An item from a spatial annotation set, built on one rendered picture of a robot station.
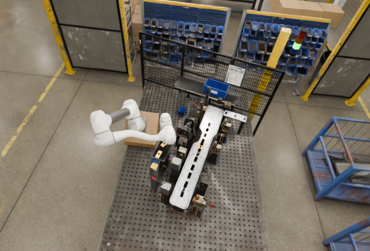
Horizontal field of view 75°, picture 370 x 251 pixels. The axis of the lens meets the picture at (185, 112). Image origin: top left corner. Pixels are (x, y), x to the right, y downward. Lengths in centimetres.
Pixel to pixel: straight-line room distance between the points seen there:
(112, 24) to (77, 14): 56
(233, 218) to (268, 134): 205
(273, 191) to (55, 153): 325
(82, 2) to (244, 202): 365
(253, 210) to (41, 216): 258
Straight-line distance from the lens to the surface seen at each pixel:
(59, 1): 457
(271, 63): 308
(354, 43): 488
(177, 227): 266
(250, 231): 280
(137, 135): 218
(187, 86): 333
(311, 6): 556
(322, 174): 419
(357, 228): 333
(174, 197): 244
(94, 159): 390
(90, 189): 369
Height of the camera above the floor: 325
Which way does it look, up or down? 48 degrees down
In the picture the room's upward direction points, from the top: 7 degrees clockwise
